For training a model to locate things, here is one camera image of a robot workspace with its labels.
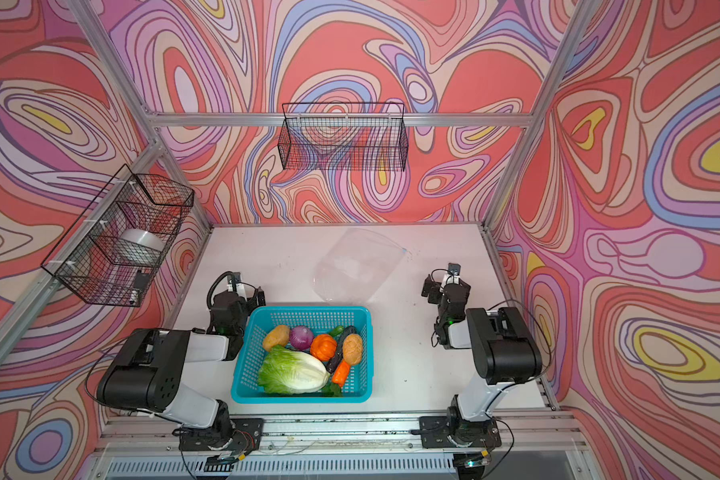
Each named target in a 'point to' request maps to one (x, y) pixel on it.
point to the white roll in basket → (144, 238)
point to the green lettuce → (289, 372)
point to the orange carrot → (341, 373)
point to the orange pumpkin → (323, 347)
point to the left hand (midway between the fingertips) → (248, 286)
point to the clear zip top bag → (357, 265)
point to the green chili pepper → (337, 331)
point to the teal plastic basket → (358, 388)
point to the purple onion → (301, 337)
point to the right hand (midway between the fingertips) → (444, 282)
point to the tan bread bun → (352, 349)
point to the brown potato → (280, 335)
